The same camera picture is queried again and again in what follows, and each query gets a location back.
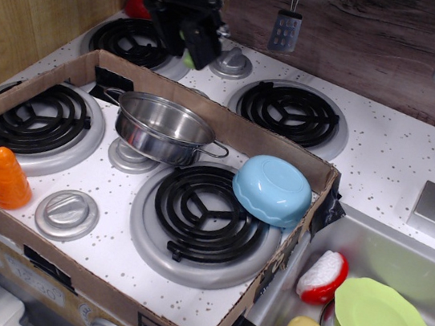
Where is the front right black burner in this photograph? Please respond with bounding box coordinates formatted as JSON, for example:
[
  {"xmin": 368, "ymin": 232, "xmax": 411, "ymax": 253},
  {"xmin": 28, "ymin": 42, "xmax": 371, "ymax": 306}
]
[{"xmin": 129, "ymin": 162, "xmax": 282, "ymax": 290}]

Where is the silver back stove knob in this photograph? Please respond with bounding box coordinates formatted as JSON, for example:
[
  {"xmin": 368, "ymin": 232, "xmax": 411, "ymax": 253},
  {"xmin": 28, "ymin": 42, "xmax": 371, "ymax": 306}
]
[{"xmin": 209, "ymin": 47, "xmax": 253, "ymax": 80}]

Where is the light blue plastic bowl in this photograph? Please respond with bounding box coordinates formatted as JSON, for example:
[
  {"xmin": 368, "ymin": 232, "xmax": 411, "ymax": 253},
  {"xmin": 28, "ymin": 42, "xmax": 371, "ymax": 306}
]
[{"xmin": 232, "ymin": 155, "xmax": 312, "ymax": 229}]

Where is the back right black burner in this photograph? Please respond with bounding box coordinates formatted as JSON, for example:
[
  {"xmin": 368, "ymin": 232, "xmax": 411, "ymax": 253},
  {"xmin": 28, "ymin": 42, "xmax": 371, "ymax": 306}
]
[{"xmin": 227, "ymin": 79, "xmax": 349, "ymax": 161}]

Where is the red toy pepper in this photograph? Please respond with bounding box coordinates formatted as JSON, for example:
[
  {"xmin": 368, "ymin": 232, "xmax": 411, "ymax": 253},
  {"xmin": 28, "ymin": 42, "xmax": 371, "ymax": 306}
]
[{"xmin": 124, "ymin": 0, "xmax": 151, "ymax": 20}]

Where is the back left black burner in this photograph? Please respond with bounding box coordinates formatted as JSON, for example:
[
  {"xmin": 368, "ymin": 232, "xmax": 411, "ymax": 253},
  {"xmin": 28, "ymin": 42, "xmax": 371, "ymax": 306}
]
[{"xmin": 79, "ymin": 18, "xmax": 189, "ymax": 81}]

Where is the front left black burner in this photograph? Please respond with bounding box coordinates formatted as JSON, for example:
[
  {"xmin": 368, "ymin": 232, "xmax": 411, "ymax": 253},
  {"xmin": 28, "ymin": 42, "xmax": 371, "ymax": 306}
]
[{"xmin": 0, "ymin": 83, "xmax": 105, "ymax": 177}]

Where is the brown cardboard fence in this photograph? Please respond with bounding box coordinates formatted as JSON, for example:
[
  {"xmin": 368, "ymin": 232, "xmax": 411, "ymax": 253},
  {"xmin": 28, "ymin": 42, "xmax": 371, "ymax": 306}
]
[{"xmin": 0, "ymin": 51, "xmax": 342, "ymax": 326}]

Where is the silver stove knob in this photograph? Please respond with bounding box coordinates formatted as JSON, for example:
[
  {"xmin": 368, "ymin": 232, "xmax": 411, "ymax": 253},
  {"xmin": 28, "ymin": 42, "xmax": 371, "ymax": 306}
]
[
  {"xmin": 209, "ymin": 47, "xmax": 253, "ymax": 80},
  {"xmin": 35, "ymin": 189, "xmax": 100, "ymax": 242},
  {"xmin": 108, "ymin": 138, "xmax": 160, "ymax": 175}
]

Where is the silver front stove knob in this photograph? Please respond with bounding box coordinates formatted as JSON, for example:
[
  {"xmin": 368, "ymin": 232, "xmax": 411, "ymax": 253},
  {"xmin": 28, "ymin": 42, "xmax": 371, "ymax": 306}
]
[{"xmin": 35, "ymin": 189, "xmax": 100, "ymax": 242}]

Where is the black burner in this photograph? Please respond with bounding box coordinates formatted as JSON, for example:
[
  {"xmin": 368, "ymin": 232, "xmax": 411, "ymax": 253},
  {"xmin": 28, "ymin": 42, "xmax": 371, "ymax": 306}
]
[
  {"xmin": 227, "ymin": 79, "xmax": 349, "ymax": 161},
  {"xmin": 129, "ymin": 162, "xmax": 282, "ymax": 290},
  {"xmin": 0, "ymin": 83, "xmax": 105, "ymax": 177},
  {"xmin": 79, "ymin": 18, "xmax": 189, "ymax": 81}
]

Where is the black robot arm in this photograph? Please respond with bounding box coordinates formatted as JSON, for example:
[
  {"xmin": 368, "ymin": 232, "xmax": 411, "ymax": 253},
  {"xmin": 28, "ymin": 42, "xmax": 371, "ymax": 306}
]
[{"xmin": 143, "ymin": 0, "xmax": 224, "ymax": 71}]

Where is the silver middle stove knob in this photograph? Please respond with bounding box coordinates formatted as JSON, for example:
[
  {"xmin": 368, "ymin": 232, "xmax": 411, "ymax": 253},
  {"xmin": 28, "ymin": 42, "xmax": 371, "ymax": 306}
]
[{"xmin": 108, "ymin": 138, "xmax": 160, "ymax": 175}]

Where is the red white toy food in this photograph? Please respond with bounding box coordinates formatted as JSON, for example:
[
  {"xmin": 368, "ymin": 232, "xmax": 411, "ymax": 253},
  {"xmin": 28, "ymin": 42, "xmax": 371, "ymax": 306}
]
[{"xmin": 296, "ymin": 250, "xmax": 349, "ymax": 305}]

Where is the orange toy carrot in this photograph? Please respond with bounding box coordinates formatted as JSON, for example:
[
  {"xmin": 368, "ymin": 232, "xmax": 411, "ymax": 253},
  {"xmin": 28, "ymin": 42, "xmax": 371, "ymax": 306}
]
[{"xmin": 0, "ymin": 147, "xmax": 32, "ymax": 210}]

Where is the green toy broccoli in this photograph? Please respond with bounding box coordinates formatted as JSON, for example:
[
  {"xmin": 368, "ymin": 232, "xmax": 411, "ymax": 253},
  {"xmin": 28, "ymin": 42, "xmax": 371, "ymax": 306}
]
[{"xmin": 183, "ymin": 48, "xmax": 195, "ymax": 70}]

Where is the hanging metal spatula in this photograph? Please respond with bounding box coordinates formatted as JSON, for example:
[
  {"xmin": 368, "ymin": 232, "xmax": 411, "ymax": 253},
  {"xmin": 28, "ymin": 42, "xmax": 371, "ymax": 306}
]
[{"xmin": 267, "ymin": 0, "xmax": 303, "ymax": 53}]

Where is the stainless steel pot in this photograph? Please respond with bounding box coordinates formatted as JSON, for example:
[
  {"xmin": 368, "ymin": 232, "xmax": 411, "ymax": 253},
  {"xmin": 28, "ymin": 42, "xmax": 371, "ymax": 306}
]
[{"xmin": 103, "ymin": 88, "xmax": 229, "ymax": 166}]

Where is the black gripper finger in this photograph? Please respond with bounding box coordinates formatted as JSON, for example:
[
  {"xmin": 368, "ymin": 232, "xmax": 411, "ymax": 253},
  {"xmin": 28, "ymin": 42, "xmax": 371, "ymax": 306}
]
[
  {"xmin": 149, "ymin": 1, "xmax": 185, "ymax": 56},
  {"xmin": 180, "ymin": 19, "xmax": 222, "ymax": 70}
]

